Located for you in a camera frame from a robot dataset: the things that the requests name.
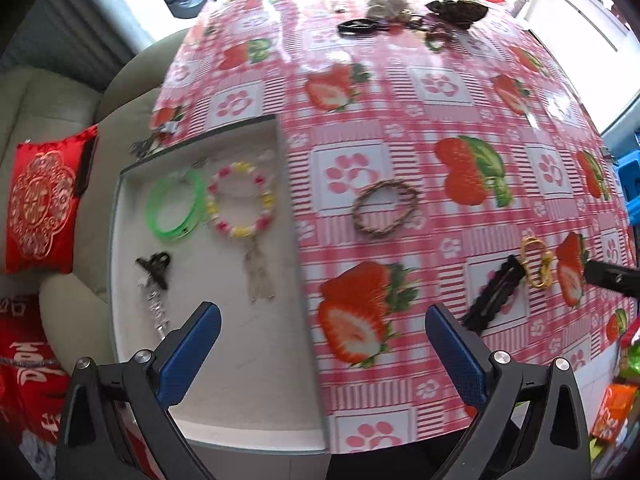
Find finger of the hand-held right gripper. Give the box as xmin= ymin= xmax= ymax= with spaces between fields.
xmin=583 ymin=258 xmax=640 ymax=297

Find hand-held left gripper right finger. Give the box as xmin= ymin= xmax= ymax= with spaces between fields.
xmin=425 ymin=303 xmax=593 ymax=480

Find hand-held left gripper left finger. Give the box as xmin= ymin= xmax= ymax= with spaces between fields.
xmin=55 ymin=301 xmax=222 ymax=480

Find silver bead chain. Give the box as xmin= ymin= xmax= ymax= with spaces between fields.
xmin=139 ymin=280 xmax=174 ymax=342

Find white shallow cardboard box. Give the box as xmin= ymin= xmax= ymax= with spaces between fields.
xmin=109 ymin=115 xmax=334 ymax=454

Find small black claw clip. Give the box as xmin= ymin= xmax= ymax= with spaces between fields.
xmin=134 ymin=251 xmax=172 ymax=290

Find yellow pink beaded tassel bracelet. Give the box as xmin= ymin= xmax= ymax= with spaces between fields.
xmin=205 ymin=161 xmax=279 ymax=304

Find green plastic bangle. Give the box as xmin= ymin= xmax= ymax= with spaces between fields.
xmin=144 ymin=168 xmax=207 ymax=245

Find brown braided bracelet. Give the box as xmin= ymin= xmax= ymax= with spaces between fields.
xmin=351 ymin=179 xmax=420 ymax=235

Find black scalloped hair clip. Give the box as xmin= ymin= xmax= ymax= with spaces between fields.
xmin=460 ymin=254 xmax=526 ymax=334

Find blue plastic stool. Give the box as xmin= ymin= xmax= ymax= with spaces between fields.
xmin=614 ymin=149 xmax=640 ymax=186

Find colourful snack packets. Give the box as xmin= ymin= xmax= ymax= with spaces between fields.
xmin=589 ymin=342 xmax=640 ymax=462

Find red printed blanket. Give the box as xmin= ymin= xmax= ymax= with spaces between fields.
xmin=0 ymin=294 xmax=72 ymax=462

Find metal binder clip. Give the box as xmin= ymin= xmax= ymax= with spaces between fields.
xmin=130 ymin=129 xmax=174 ymax=157

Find black phone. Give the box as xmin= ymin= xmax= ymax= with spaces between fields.
xmin=74 ymin=137 xmax=99 ymax=196

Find red embroidered cushion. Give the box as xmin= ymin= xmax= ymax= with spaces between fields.
xmin=4 ymin=127 xmax=99 ymax=275

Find strawberry print tablecloth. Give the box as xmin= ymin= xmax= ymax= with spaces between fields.
xmin=150 ymin=0 xmax=637 ymax=454

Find white low cabinet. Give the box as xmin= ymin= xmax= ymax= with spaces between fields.
xmin=519 ymin=0 xmax=637 ymax=52

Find pale green sofa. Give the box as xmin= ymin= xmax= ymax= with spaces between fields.
xmin=0 ymin=29 xmax=202 ymax=362

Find black claw hair clips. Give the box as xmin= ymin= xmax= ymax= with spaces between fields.
xmin=407 ymin=14 xmax=454 ymax=52

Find grey curtain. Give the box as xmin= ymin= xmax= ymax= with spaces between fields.
xmin=0 ymin=0 xmax=152 ymax=77

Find white flower hair accessory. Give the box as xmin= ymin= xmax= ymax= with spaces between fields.
xmin=367 ymin=0 xmax=409 ymax=20

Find black coiled hair tie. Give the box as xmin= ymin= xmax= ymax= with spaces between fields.
xmin=337 ymin=18 xmax=381 ymax=37

